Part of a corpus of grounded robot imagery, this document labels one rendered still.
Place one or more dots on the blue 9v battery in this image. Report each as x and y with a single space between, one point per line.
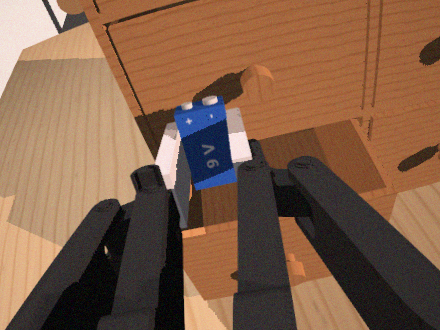
204 134

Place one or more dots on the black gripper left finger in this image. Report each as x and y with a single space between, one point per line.
77 290

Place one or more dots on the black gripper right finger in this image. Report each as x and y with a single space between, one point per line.
391 284

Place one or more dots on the brown wooden drawer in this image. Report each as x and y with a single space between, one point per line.
407 140
106 5
313 52
408 51
210 253

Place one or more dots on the brown wooden chest of drawers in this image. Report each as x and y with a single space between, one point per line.
100 23

